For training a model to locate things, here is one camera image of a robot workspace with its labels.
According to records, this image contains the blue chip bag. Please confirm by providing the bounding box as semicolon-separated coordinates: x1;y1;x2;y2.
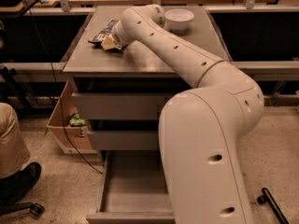
88;20;119;45

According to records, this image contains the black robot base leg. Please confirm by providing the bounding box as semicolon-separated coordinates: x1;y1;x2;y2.
257;188;290;224

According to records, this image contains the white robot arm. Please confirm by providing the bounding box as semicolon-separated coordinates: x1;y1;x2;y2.
112;5;263;224

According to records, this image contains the grey drawer cabinet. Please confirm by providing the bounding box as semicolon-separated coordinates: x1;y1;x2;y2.
63;5;236;166

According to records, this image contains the grey top drawer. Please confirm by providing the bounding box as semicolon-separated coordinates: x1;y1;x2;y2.
72;92;172;120

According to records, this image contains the grey drawer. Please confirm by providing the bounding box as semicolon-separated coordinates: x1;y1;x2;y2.
88;131;159;150
72;92;172;120
86;150;175;224

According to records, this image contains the grey middle drawer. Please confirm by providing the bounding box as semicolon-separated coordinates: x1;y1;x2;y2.
88;131;159;150

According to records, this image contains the grey bottom drawer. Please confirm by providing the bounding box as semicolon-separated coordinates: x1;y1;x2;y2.
86;150;175;224

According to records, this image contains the white bowl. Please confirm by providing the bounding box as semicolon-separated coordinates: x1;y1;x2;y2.
164;8;194;33

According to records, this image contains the green toy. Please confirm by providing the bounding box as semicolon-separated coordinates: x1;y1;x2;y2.
69;114;86;127

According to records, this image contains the cardboard box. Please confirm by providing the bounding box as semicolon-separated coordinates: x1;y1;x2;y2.
47;83;94;154

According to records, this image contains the beige trouser leg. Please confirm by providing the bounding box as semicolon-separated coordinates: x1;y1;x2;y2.
0;103;30;178

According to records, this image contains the black shoe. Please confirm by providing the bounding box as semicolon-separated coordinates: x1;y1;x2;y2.
0;162;42;206

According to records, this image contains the black chair base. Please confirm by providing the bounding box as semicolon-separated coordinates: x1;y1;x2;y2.
0;202;45;217

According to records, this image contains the black cable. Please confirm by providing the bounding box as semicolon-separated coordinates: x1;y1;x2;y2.
15;0;104;175

